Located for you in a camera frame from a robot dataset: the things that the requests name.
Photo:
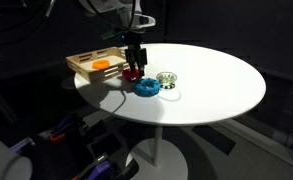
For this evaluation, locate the white table pedestal base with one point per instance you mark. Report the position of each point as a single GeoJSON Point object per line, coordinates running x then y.
{"type": "Point", "coordinates": [157, 156]}

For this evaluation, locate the white cylindrical object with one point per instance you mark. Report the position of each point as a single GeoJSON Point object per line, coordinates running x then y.
{"type": "Point", "coordinates": [2, 160]}

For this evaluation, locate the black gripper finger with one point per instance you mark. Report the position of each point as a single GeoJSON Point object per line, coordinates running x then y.
{"type": "Point", "coordinates": [131, 63]}
{"type": "Point", "coordinates": [142, 62]}

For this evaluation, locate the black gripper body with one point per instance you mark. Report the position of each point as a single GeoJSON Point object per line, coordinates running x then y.
{"type": "Point", "coordinates": [133, 40]}

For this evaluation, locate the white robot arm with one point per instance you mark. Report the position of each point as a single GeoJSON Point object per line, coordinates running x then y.
{"type": "Point", "coordinates": [119, 11]}

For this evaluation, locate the wooden slatted tray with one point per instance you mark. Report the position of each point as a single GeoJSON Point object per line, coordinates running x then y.
{"type": "Point", "coordinates": [86, 66]}

